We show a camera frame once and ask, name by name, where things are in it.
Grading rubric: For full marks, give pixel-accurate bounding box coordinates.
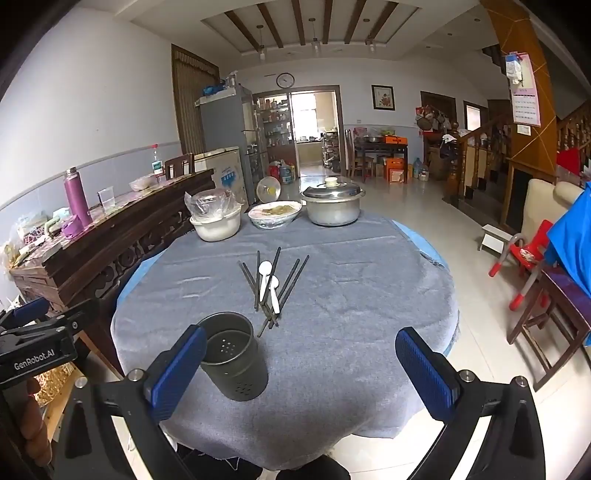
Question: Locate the person's left hand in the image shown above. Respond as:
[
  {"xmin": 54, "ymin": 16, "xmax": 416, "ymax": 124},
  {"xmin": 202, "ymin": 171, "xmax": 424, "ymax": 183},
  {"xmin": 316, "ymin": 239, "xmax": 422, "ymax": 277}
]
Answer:
[{"xmin": 16, "ymin": 375, "xmax": 53, "ymax": 468}]

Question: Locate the purple thermos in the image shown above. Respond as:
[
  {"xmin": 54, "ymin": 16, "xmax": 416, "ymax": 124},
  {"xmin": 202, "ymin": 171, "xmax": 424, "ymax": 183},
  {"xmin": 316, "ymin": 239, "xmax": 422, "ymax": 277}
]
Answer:
[{"xmin": 64, "ymin": 167, "xmax": 93, "ymax": 228}]

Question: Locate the cream armchair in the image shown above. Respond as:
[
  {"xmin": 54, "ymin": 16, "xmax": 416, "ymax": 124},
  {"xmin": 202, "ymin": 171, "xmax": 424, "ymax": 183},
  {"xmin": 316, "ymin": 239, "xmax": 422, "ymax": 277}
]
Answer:
[{"xmin": 519, "ymin": 178, "xmax": 585, "ymax": 260}]

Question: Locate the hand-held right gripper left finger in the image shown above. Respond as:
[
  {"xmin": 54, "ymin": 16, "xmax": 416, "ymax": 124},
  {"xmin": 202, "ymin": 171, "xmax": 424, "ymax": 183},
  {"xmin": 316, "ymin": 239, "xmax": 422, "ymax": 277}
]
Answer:
[{"xmin": 55, "ymin": 324, "xmax": 208, "ymax": 480}]

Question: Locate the steel pot lid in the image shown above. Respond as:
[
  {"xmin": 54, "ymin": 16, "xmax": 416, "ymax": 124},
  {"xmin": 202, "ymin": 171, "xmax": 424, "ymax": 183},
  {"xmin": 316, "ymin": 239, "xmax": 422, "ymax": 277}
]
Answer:
[{"xmin": 300, "ymin": 176, "xmax": 366, "ymax": 200}]

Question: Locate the grey refrigerator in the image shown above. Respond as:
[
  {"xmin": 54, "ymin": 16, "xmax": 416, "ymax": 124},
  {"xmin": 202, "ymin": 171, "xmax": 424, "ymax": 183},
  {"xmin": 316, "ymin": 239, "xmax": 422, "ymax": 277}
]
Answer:
[{"xmin": 194, "ymin": 85, "xmax": 259, "ymax": 204}]

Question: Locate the red plastic chair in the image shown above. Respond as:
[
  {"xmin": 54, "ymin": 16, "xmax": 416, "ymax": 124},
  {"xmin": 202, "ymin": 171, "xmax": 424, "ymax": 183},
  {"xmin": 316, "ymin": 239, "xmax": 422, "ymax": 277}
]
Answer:
[{"xmin": 489, "ymin": 219, "xmax": 555, "ymax": 311}]

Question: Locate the grey tablecloth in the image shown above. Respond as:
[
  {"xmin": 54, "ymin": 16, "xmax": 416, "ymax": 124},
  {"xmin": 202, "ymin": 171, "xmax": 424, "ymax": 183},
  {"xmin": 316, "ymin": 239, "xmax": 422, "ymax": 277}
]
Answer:
[{"xmin": 111, "ymin": 210, "xmax": 461, "ymax": 472}]

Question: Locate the dark wooden dining table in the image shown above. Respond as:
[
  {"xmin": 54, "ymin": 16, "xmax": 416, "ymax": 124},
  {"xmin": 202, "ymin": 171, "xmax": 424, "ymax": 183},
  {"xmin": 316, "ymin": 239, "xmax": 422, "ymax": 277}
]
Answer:
[{"xmin": 352, "ymin": 140, "xmax": 410, "ymax": 180}]

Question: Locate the orange box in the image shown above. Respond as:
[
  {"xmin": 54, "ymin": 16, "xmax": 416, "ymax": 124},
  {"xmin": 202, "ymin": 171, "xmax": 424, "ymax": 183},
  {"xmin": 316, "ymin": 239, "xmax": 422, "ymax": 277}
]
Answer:
[{"xmin": 383, "ymin": 157, "xmax": 407, "ymax": 185}]

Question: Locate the blue jacket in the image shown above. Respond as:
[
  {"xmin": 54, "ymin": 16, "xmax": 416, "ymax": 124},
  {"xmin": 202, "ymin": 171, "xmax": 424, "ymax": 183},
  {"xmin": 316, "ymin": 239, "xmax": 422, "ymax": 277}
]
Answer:
[{"xmin": 546, "ymin": 182, "xmax": 591, "ymax": 348}]

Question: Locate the blue table cover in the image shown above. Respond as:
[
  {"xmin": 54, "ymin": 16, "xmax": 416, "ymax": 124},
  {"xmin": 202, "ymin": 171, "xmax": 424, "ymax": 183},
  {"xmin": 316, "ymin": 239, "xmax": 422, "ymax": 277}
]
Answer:
[{"xmin": 115, "ymin": 219, "xmax": 462, "ymax": 356}]

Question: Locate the dark wooden chair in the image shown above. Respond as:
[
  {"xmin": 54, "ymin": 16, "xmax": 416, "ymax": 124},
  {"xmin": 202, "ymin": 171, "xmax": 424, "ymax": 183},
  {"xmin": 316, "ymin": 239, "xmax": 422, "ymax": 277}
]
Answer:
[{"xmin": 506, "ymin": 264, "xmax": 591, "ymax": 393}]

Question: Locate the white floor fan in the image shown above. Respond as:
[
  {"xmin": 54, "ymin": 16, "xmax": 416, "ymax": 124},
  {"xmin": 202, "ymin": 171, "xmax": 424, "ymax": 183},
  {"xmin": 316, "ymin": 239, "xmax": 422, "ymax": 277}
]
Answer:
[{"xmin": 255, "ymin": 176, "xmax": 283, "ymax": 204}]

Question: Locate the white bowl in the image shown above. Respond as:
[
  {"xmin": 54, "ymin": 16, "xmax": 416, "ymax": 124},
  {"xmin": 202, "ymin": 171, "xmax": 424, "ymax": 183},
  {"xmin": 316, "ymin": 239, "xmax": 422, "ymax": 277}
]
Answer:
[{"xmin": 189, "ymin": 210, "xmax": 243, "ymax": 243}]

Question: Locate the framed picture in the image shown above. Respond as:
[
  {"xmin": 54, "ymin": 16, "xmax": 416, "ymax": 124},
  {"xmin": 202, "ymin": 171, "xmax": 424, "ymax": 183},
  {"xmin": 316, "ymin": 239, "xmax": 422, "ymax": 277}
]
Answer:
[{"xmin": 372, "ymin": 84, "xmax": 396, "ymax": 112}]

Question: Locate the pink wall calendar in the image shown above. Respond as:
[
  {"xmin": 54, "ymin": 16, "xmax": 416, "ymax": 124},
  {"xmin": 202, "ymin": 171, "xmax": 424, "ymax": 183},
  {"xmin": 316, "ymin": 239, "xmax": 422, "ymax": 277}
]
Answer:
[{"xmin": 505, "ymin": 52, "xmax": 542, "ymax": 127}]

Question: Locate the pile of black chopsticks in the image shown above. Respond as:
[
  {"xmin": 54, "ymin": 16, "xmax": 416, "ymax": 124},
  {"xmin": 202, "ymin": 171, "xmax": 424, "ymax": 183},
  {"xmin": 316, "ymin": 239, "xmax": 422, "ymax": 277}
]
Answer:
[{"xmin": 238, "ymin": 247, "xmax": 310, "ymax": 337}]

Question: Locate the wooden staircase railing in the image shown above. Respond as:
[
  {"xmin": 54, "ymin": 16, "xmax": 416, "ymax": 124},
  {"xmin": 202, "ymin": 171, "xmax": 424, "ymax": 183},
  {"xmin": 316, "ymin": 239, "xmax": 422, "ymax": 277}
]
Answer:
[{"xmin": 442, "ymin": 99, "xmax": 591, "ymax": 206}]

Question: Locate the covered bowl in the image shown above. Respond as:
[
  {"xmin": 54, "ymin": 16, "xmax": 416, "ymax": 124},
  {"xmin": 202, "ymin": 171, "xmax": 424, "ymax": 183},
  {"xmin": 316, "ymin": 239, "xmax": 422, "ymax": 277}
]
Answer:
[{"xmin": 129, "ymin": 174, "xmax": 160, "ymax": 193}]

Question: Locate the white plastic spoon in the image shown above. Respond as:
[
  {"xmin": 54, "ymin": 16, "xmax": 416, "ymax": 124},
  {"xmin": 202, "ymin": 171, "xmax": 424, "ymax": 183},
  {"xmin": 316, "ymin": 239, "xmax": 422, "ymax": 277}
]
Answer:
[
  {"xmin": 259, "ymin": 261, "xmax": 273, "ymax": 302},
  {"xmin": 268, "ymin": 275, "xmax": 282, "ymax": 317}
]

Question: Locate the dark carved wooden sideboard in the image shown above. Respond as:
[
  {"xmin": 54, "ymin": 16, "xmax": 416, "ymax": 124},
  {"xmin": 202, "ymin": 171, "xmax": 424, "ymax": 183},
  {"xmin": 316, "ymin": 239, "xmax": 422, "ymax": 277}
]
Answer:
[{"xmin": 8, "ymin": 168, "xmax": 218, "ymax": 370}]

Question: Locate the steel pot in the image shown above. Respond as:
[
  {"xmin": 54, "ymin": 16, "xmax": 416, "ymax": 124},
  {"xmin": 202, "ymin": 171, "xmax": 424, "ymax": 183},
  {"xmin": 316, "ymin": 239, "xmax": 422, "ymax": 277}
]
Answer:
[{"xmin": 302, "ymin": 194, "xmax": 363, "ymax": 227}]

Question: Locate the wooden chair back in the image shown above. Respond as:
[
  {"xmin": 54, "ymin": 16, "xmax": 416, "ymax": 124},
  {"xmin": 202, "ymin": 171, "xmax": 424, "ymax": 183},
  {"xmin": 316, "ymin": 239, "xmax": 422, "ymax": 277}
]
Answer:
[{"xmin": 164, "ymin": 153, "xmax": 195, "ymax": 181}]

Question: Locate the grey metal utensil holder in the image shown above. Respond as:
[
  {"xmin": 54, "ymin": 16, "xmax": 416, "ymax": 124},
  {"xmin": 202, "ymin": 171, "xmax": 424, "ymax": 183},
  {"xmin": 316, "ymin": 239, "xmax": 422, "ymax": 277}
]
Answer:
[{"xmin": 196, "ymin": 312, "xmax": 269, "ymax": 401}]

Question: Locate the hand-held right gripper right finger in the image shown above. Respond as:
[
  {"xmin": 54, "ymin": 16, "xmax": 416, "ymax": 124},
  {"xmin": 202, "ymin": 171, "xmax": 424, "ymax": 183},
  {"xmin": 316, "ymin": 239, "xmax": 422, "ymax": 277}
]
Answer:
[{"xmin": 395, "ymin": 327, "xmax": 546, "ymax": 480}]

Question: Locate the white chest freezer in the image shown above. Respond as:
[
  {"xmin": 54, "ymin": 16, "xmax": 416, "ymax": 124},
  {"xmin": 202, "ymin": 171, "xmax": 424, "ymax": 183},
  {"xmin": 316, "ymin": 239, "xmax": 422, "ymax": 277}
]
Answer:
[{"xmin": 194, "ymin": 147, "xmax": 249, "ymax": 205}]

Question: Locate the patterned bowl of food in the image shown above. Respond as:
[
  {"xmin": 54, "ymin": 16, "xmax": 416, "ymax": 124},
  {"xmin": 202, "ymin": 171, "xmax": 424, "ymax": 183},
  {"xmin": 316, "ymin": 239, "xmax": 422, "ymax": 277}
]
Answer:
[{"xmin": 248, "ymin": 200, "xmax": 303, "ymax": 230}]

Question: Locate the orange wooden pillar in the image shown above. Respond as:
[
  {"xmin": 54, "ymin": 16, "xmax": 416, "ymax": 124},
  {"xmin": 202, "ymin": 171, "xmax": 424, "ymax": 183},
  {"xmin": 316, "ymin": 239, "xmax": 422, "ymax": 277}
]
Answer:
[{"xmin": 480, "ymin": 0, "xmax": 559, "ymax": 183}]

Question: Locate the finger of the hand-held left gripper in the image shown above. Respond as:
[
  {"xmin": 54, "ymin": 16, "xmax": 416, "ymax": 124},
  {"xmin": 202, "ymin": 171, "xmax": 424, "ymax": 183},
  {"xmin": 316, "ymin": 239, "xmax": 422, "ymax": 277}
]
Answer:
[
  {"xmin": 0, "ymin": 299, "xmax": 100, "ymax": 342},
  {"xmin": 0, "ymin": 296, "xmax": 51, "ymax": 329}
]

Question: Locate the white step stool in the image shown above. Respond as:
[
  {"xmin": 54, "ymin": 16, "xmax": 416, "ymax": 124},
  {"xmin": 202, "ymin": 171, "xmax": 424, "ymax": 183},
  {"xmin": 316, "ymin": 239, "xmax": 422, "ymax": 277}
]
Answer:
[{"xmin": 477, "ymin": 224, "xmax": 520, "ymax": 254}]

